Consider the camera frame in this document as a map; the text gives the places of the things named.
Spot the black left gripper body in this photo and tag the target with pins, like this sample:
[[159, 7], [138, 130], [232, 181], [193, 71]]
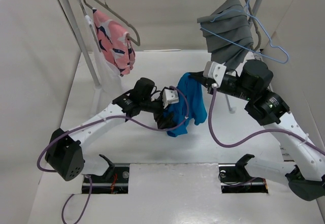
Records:
[[155, 106]]

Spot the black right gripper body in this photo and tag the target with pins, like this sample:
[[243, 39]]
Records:
[[233, 88]]

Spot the blue t shirt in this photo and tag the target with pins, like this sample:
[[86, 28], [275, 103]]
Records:
[[197, 111]]

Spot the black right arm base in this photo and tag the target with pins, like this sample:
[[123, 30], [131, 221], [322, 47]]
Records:
[[234, 178]]

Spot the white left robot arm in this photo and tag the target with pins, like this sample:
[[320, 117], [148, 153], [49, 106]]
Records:
[[65, 153]]

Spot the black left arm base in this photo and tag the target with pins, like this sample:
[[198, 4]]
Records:
[[119, 178]]

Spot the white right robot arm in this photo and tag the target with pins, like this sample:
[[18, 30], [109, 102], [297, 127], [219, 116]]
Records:
[[305, 174]]

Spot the grey hanger under grey garment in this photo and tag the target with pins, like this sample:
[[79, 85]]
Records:
[[258, 33]]

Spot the white hanging garment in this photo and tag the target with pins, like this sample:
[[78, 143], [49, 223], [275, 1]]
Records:
[[109, 75]]

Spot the grey hanging garment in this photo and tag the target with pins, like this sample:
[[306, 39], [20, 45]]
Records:
[[227, 33]]

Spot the pink patterned garment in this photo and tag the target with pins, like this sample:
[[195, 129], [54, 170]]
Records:
[[114, 43]]

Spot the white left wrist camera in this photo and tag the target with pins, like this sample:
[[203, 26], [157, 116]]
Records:
[[169, 97]]

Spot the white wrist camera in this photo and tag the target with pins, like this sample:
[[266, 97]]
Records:
[[215, 71], [169, 97]]

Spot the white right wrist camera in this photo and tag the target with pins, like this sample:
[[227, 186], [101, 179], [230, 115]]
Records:
[[215, 71]]

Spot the aluminium rail right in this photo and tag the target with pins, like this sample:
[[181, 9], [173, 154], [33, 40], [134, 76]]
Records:
[[285, 155]]

